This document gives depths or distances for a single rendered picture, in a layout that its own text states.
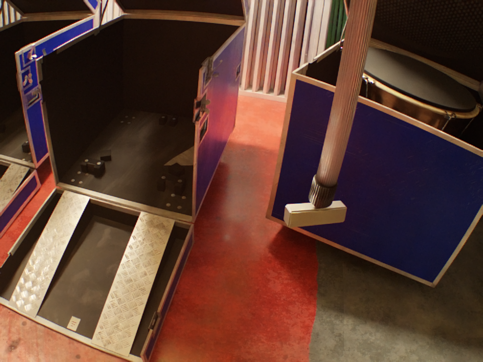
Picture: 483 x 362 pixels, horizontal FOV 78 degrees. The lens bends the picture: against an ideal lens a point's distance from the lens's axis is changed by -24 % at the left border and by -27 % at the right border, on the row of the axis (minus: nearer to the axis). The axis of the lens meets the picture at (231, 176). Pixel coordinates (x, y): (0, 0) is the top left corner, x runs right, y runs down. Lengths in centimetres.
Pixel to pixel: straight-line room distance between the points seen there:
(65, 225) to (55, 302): 45
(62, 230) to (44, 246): 15
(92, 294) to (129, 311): 23
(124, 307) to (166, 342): 25
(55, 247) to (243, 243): 103
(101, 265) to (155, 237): 33
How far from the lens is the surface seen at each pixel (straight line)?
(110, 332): 168
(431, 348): 200
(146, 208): 197
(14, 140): 283
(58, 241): 198
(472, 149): 154
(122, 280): 177
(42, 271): 192
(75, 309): 180
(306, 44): 340
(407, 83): 186
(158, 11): 256
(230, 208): 225
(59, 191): 222
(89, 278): 188
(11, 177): 246
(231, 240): 207
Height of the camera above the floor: 149
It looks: 37 degrees down
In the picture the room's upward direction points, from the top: 6 degrees clockwise
